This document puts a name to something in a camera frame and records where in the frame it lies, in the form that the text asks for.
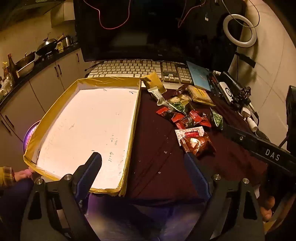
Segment range hood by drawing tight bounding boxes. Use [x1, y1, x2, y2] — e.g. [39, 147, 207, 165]
[0, 0, 66, 18]

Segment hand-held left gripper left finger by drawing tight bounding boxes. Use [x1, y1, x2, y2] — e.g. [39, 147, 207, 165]
[21, 152, 103, 241]

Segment yellow biscuit packet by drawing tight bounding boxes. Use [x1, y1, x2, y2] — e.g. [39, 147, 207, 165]
[186, 85, 216, 106]

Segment black wok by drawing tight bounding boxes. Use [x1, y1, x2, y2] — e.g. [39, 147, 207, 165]
[35, 34, 58, 56]

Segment maroon tablecloth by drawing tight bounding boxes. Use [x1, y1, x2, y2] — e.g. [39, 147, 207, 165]
[125, 81, 274, 202]

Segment black computer monitor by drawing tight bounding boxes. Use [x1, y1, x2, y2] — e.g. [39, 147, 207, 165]
[73, 0, 234, 70]

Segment large orange-red snack packet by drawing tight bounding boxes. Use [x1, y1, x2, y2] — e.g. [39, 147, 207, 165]
[180, 136, 217, 158]

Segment red-tipped pen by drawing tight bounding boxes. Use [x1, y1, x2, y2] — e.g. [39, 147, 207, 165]
[211, 72, 218, 93]

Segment another person's forearm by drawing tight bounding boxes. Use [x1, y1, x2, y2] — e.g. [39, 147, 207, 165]
[0, 166, 16, 187]

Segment beige and dark keyboard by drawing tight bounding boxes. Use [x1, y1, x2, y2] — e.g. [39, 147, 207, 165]
[160, 61, 193, 84]

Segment blue notebook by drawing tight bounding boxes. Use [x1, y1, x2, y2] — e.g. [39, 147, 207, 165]
[186, 61, 212, 91]

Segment yellow cake packet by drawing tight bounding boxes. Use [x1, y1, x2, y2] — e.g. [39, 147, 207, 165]
[140, 71, 167, 94]

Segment gold-edged white cardboard box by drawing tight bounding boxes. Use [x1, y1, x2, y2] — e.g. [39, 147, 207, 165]
[23, 76, 142, 197]

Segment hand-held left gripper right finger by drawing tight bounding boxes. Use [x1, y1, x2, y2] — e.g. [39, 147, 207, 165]
[184, 152, 265, 241]

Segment purple lit round stool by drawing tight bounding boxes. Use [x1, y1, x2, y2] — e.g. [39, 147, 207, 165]
[23, 120, 43, 145]

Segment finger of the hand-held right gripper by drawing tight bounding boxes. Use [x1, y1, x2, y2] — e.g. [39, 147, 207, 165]
[223, 125, 250, 151]

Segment wall cabinet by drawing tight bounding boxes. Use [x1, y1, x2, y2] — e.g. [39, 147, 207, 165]
[51, 3, 76, 26]

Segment dark brown snack packet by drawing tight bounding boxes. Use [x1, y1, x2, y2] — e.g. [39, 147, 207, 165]
[174, 85, 192, 96]

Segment white and red snack packet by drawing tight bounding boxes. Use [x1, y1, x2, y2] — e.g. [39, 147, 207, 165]
[174, 126, 205, 146]

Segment black microphone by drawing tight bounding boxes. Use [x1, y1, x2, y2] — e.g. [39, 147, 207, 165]
[221, 71, 241, 93]

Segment dark glass bottle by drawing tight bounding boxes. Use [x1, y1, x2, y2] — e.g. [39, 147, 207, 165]
[8, 54, 19, 81]

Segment green pea snack packet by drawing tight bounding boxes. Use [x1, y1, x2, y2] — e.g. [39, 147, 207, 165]
[166, 95, 193, 114]
[210, 108, 224, 131]

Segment black shock mount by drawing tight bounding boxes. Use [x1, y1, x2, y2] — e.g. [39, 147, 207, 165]
[232, 86, 253, 110]

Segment steel pot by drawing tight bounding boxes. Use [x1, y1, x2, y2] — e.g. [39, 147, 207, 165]
[61, 35, 74, 47]

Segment metal bowl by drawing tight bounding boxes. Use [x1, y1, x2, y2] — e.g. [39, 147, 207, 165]
[15, 52, 36, 77]

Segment pink cable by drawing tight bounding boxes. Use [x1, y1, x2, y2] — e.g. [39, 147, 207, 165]
[178, 0, 204, 29]
[83, 0, 130, 30]

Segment white keyboard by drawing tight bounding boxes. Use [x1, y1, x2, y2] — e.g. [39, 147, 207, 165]
[87, 60, 162, 81]

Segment kitchen counter cabinets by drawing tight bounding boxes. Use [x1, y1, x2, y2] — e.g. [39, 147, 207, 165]
[0, 43, 89, 151]

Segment black ring light mount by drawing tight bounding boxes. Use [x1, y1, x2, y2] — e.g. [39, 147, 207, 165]
[235, 47, 256, 69]

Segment dark round object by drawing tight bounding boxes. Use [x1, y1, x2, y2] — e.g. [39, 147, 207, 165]
[255, 130, 271, 142]

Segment white ring light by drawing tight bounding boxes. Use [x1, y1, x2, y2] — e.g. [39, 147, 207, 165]
[223, 14, 258, 48]

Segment small white snack packet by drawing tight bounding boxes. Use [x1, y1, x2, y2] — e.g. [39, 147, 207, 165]
[148, 86, 164, 100]

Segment pale snack bar packet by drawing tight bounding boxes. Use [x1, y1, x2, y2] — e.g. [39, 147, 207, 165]
[157, 95, 176, 110]

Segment person's right hand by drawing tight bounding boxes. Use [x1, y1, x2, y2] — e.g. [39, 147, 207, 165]
[259, 195, 277, 222]

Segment small white bottle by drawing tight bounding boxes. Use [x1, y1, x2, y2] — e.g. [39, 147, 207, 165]
[246, 117, 258, 132]

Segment white power bank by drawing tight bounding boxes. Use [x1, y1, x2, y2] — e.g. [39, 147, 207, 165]
[218, 82, 234, 104]

